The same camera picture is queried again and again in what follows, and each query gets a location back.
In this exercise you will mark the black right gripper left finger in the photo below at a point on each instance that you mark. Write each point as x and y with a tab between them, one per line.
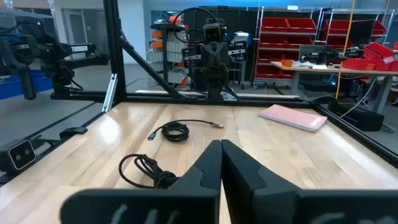
186	205

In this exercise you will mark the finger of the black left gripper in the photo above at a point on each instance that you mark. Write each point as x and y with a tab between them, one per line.
221	55
207	56

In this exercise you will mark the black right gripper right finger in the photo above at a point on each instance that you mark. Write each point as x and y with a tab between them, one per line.
264	202

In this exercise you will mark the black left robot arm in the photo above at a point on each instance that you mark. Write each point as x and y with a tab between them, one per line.
214	79

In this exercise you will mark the black robot arm on workbench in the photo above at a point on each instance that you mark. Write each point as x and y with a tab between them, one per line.
323	56

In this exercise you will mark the black shelf with orange parts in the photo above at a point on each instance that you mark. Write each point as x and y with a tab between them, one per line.
174	46

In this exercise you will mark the metal rack with red bins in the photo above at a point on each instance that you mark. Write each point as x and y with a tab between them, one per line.
260	46

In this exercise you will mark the red storage bin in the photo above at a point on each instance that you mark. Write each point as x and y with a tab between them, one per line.
272	40
273	72
275	24
357	64
335	27
301	25
298	41
377	51

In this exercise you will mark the black equipment case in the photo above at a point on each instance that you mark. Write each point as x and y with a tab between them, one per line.
357	117

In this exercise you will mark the wooden workbench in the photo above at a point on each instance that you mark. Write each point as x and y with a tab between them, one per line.
357	72

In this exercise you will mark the metal rack with monitor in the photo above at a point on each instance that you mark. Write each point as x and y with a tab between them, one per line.
362	32

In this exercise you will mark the blue storage bin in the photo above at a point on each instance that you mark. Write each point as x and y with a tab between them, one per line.
43	84

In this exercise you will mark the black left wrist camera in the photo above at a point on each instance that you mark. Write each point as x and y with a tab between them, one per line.
214	31

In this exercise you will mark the black aluminium table frame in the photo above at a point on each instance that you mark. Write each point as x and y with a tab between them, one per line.
112	46

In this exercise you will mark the silver frame bracket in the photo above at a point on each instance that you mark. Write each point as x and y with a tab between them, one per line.
110	93

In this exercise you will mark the black frame clamp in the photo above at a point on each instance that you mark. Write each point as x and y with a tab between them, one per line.
73	130

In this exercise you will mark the black table-level camera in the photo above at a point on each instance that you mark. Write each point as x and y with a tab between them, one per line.
21	154

